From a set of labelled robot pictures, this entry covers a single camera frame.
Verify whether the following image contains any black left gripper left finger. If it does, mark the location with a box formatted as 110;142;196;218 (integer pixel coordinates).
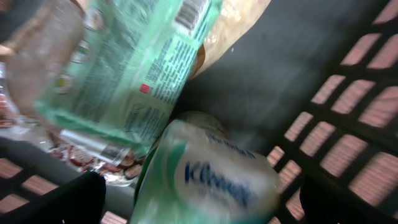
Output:
1;172;106;224

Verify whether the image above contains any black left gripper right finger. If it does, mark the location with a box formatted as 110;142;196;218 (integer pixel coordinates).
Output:
300;177;397;224

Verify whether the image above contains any tissue pack white green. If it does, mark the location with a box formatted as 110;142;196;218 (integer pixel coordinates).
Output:
130;120;279;223

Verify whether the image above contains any teal snack packet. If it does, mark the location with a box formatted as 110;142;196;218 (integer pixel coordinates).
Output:
35;0;223;155

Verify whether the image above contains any green lid jar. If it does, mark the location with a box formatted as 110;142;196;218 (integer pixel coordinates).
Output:
134;111;229;204

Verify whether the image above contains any brown snack bag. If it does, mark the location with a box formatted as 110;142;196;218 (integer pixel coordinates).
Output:
0;0;271;187

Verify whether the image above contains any dark grey plastic basket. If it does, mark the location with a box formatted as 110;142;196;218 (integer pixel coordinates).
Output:
1;1;397;223

